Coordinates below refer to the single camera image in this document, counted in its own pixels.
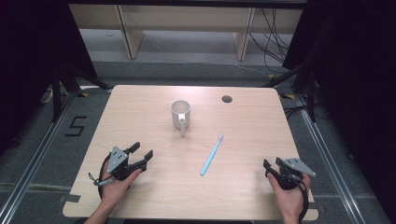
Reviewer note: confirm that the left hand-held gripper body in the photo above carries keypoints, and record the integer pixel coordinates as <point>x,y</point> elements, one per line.
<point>120,163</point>

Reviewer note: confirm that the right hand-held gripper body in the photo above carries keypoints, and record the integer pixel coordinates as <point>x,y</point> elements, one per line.
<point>295,166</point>

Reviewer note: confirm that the white cup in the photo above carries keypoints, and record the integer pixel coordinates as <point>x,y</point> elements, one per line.
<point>180,115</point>

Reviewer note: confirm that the light blue toothbrush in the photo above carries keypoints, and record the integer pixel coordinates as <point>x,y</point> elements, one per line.
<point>211,155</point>

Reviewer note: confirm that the person's left hand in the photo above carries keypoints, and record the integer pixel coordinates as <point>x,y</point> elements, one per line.
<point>113,191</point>

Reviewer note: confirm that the person's right hand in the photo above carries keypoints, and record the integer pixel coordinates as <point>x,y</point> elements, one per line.
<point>291,200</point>

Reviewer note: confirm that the black metal stand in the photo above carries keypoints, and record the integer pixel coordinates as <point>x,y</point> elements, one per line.
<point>311,93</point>
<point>56,93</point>

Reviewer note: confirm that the black curtain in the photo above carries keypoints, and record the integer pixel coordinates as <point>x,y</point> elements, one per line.
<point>358,77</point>
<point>28,62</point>

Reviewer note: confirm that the light wooden shelf unit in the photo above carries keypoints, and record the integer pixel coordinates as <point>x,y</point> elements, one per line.
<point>186,20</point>

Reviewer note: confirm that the metal floor rail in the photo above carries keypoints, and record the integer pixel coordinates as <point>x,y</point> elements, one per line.
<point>330,161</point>
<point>34,158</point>

